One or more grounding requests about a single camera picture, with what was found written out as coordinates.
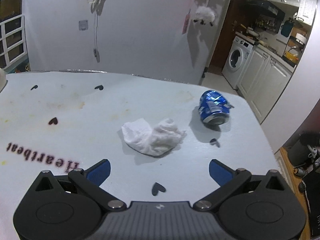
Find crushed blue drink can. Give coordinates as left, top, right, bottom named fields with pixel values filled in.
left=198, top=89, right=234, bottom=126

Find dark printed cloth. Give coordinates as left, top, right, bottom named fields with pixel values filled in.
left=300, top=152, right=320, bottom=238

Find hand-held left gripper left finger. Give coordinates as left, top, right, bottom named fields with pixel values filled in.
left=32, top=159, right=125, bottom=211

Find yellow container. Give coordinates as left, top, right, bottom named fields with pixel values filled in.
left=284, top=50, right=300, bottom=63

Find pink hanging tag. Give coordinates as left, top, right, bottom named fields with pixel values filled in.
left=182, top=10, right=192, bottom=35

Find blue hanging bag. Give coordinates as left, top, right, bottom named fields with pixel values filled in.
left=280, top=17, right=297, bottom=37

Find white pot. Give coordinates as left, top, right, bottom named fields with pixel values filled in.
left=295, top=32, right=308, bottom=44

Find white sheep plush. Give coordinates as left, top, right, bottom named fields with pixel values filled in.
left=192, top=5, right=216, bottom=27

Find white tissue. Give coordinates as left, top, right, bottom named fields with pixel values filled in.
left=121, top=117, right=187, bottom=157

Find black range hood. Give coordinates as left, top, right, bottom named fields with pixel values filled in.
left=245, top=0, right=286, bottom=18

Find white washing machine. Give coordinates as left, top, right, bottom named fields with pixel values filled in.
left=222, top=35, right=255, bottom=90

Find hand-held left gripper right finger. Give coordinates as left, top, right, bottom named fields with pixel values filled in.
left=194, top=159, right=288, bottom=211

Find brown wooden door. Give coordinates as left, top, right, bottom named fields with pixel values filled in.
left=207, top=0, right=248, bottom=75

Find white kitchen base cabinets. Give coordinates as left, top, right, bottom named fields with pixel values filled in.
left=236, top=45, right=294, bottom=124

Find hanging charger cable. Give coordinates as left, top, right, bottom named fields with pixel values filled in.
left=92, top=12, right=101, bottom=63

